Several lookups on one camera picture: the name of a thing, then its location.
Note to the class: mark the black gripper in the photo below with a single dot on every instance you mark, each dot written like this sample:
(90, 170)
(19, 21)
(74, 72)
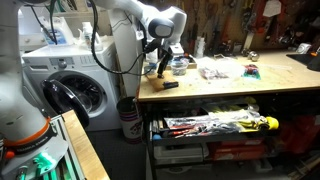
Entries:
(165, 61)

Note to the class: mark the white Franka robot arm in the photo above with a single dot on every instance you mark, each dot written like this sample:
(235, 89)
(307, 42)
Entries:
(20, 100)

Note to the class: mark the striped trash can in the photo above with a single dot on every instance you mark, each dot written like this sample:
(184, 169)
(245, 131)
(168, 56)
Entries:
(130, 120)

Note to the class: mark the wooden board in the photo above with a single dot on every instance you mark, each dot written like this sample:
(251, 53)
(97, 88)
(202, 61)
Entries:
(158, 83)

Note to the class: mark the black marker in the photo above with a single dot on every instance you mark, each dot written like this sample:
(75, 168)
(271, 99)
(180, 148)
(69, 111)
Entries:
(170, 84)

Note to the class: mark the blue white canister bottle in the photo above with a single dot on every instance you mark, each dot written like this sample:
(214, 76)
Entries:
(151, 58)

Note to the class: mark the clear plastic cup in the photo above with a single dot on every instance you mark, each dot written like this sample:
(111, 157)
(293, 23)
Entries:
(179, 68)

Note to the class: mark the shallow wooden tray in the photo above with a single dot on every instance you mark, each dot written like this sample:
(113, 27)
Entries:
(192, 63)

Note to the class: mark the white column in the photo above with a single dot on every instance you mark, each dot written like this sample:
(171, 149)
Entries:
(125, 50)

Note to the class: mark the slim white bottle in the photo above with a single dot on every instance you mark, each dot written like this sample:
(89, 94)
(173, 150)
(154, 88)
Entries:
(200, 46)

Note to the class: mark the clear plastic bags pile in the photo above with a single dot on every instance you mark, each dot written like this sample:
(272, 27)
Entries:
(220, 68)

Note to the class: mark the plastic packaged tools pile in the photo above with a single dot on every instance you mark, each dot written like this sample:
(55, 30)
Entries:
(206, 123)

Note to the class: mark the wooden top workbench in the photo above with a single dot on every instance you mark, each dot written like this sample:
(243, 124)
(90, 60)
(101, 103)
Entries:
(233, 85)

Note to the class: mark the clear plastic storage bin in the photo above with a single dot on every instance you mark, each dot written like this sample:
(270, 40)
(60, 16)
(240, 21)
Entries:
(180, 152)

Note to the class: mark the white spray bottle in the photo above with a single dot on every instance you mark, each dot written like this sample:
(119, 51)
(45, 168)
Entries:
(88, 35)

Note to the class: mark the green red package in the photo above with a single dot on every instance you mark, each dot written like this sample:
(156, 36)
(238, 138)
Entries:
(251, 71)

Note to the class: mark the silver metal bell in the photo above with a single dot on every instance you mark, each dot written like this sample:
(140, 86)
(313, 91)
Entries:
(254, 56)

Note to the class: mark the white washing machine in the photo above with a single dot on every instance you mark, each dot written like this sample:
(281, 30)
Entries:
(66, 63)

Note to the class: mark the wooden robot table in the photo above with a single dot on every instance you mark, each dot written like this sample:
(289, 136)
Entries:
(83, 146)

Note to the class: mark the red toolbox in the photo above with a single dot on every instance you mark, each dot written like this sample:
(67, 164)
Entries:
(236, 150)

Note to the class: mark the blue label detergent jug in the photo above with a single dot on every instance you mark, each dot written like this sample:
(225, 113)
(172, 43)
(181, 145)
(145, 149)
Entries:
(56, 31)

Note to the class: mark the yellow tool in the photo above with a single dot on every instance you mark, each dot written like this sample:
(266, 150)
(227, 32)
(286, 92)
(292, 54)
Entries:
(266, 123)

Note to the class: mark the white paper note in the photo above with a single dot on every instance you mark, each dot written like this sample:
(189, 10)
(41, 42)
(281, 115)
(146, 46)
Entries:
(271, 8)

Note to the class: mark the black tray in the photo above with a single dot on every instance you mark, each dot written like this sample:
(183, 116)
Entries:
(306, 61)

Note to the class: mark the green clamp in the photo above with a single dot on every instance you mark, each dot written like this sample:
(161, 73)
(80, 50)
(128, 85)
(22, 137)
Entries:
(45, 165)

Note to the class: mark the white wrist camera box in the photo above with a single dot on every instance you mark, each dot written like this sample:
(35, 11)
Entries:
(176, 50)

